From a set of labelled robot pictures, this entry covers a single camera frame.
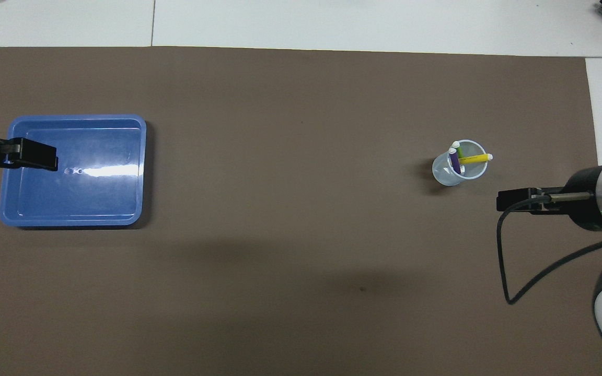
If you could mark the purple pen white cap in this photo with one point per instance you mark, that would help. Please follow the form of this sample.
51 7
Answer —
455 163

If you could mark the brown table mat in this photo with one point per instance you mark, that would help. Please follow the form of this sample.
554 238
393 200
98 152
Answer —
280 156

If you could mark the yellow pen white cap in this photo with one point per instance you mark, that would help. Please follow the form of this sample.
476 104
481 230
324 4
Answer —
476 159

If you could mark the green pen white cap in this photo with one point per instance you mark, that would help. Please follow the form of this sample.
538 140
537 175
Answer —
459 152

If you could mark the clear plastic cup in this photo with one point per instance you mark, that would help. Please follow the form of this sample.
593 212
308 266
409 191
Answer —
444 177

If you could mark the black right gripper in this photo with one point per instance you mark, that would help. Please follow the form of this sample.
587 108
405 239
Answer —
583 209

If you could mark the blue plastic tray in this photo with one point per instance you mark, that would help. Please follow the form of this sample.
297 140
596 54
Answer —
113 203

